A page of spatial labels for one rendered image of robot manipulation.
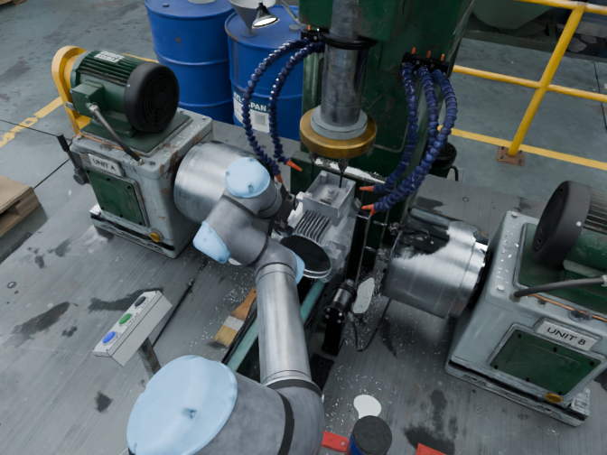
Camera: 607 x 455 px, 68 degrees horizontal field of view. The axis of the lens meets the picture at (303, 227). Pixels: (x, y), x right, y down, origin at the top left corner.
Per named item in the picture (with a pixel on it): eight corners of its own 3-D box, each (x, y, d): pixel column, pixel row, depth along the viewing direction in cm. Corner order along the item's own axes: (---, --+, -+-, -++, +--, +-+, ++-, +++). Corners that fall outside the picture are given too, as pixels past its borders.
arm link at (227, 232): (245, 278, 83) (276, 227, 85) (194, 247, 78) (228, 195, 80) (231, 268, 90) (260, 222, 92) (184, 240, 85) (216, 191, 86)
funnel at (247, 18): (244, 32, 260) (241, -16, 241) (282, 39, 255) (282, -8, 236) (224, 50, 243) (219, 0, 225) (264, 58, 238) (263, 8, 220)
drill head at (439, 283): (374, 238, 137) (388, 175, 119) (512, 288, 126) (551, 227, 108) (344, 300, 121) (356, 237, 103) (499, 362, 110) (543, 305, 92)
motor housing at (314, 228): (303, 221, 140) (306, 174, 126) (360, 243, 135) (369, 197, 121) (273, 265, 127) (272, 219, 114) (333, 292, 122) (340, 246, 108)
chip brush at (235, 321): (249, 287, 137) (249, 285, 136) (264, 292, 135) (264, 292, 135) (212, 341, 124) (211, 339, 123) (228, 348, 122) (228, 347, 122)
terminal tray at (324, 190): (319, 189, 128) (321, 169, 122) (353, 201, 125) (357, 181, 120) (300, 215, 120) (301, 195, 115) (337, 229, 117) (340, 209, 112)
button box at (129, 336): (156, 306, 107) (142, 291, 105) (173, 305, 102) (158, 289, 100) (107, 366, 96) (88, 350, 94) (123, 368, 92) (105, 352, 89)
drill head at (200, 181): (191, 173, 154) (179, 110, 136) (286, 208, 145) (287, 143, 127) (144, 219, 138) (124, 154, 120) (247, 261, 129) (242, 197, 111)
